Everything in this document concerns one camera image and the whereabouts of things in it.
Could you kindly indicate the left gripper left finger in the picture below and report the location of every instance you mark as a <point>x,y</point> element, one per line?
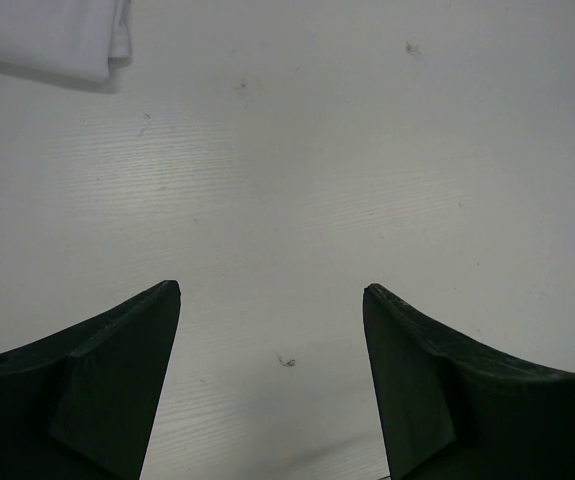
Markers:
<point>81,403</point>

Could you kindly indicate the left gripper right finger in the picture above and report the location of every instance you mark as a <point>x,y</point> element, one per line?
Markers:
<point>451,407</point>

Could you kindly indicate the white t shirt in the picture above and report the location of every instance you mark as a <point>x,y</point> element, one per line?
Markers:
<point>70,38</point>

